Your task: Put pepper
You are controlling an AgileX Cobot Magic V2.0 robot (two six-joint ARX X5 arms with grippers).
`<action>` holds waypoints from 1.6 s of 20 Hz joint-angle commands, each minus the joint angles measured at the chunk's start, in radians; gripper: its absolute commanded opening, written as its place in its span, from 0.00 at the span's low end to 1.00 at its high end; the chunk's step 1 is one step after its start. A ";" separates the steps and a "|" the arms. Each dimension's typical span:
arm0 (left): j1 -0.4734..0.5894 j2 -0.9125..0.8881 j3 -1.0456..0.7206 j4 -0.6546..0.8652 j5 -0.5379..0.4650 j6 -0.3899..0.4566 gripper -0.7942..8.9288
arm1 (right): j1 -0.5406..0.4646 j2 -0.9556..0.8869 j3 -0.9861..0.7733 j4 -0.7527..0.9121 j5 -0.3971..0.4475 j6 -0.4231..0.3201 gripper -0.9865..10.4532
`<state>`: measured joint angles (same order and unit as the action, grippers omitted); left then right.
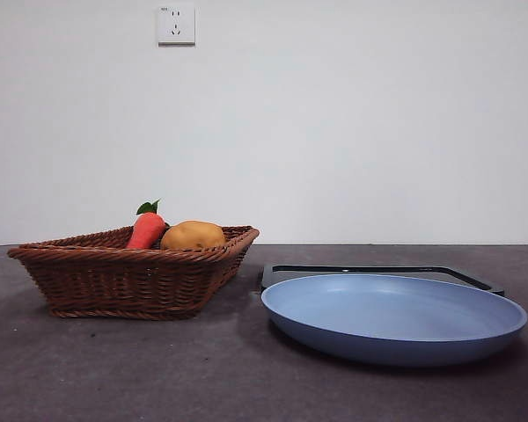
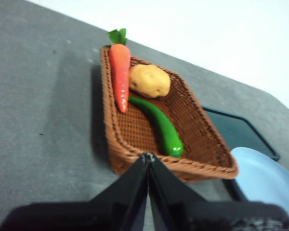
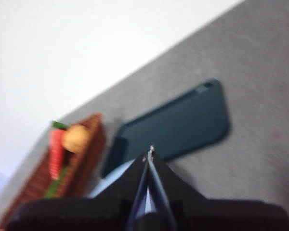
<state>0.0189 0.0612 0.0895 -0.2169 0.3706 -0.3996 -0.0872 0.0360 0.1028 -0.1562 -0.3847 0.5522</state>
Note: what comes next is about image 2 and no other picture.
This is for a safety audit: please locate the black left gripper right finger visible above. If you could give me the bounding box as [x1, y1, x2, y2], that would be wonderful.
[148, 152, 289, 231]

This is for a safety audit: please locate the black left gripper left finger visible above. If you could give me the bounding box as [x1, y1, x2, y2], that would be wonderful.
[0, 152, 149, 231]

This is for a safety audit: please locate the blue round plate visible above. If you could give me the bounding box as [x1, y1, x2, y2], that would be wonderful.
[230, 147, 289, 231]

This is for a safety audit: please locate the green pepper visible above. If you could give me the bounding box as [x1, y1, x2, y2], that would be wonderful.
[128, 95, 184, 159]

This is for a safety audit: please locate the black rectangular tray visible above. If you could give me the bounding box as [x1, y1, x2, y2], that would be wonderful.
[202, 105, 281, 202]

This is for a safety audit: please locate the brown wicker basket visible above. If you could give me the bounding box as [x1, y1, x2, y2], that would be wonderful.
[100, 45, 238, 183]

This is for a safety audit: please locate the tan potato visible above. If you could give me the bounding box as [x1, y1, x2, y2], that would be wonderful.
[129, 64, 171, 99]

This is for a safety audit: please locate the orange carrot with green leaves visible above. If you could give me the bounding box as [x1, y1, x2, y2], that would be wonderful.
[103, 28, 131, 114]

